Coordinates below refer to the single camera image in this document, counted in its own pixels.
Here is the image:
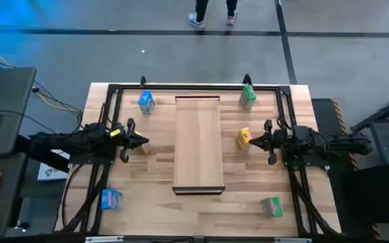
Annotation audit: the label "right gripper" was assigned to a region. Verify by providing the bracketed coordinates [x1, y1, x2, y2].
[249, 119, 285, 166]

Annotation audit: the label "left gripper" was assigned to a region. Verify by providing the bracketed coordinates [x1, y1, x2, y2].
[109, 117, 150, 164]

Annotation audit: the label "yellow cereal box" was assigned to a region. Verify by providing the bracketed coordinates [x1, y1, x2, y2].
[236, 127, 253, 151]
[135, 130, 152, 155]

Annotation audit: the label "blue cereal box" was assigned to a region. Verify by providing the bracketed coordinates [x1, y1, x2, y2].
[100, 188, 124, 212]
[137, 90, 156, 115]

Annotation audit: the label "green cereal box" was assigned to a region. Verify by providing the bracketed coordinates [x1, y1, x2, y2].
[239, 84, 257, 111]
[260, 196, 284, 219]

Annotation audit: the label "black mat hazard stripes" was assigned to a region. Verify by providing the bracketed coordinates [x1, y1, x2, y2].
[311, 97, 383, 242]

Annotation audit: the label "white printed box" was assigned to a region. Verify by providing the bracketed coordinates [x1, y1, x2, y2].
[37, 148, 71, 182]

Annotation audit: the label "black cabinet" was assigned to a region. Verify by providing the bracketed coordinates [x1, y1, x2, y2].
[329, 160, 389, 224]

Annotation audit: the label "grey desk top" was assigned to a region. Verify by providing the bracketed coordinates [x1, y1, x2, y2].
[0, 152, 28, 239]
[0, 66, 37, 158]

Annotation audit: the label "person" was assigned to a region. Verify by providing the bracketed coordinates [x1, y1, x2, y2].
[186, 0, 239, 31]

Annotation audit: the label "desk caster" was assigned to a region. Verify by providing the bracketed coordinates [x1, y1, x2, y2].
[14, 220, 30, 233]

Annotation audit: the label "black aluminium table frame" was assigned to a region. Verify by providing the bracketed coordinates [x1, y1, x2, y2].
[57, 83, 342, 243]

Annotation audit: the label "yellow cable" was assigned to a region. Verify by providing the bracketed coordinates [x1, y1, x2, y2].
[0, 38, 84, 115]

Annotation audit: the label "silver metal bracket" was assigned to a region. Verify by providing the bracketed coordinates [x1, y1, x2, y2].
[84, 236, 124, 243]
[274, 237, 313, 243]

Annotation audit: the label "black cable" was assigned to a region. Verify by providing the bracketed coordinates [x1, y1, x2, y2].
[0, 109, 59, 134]

